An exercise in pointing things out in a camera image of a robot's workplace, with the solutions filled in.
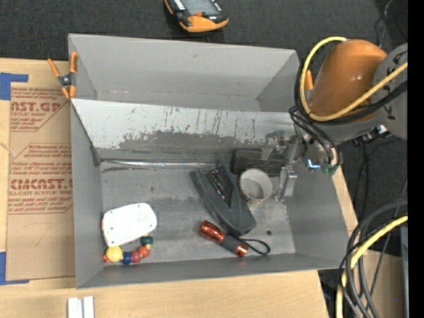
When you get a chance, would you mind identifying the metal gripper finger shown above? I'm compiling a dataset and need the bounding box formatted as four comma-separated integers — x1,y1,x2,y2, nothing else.
272,164,298,202
264,130,295,161

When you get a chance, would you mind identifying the patterned tape roll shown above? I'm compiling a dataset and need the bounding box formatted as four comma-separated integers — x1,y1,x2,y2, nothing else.
238,168,274,211

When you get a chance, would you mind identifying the red and black flashlight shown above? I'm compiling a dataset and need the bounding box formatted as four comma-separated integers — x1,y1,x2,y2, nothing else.
198,220,272,259

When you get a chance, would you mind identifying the grey metal bin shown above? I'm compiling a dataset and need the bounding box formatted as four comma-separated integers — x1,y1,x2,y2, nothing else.
68,33,352,290

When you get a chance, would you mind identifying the brown cardboard board red print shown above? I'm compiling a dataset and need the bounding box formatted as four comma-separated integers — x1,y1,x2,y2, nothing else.
0,57,78,286

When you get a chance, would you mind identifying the black cylinder on white bracket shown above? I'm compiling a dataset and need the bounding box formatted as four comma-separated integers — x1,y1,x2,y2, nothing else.
350,124,390,147

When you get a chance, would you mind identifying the colourful wooden bead string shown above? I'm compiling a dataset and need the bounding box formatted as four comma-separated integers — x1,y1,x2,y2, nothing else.
102,235,154,266

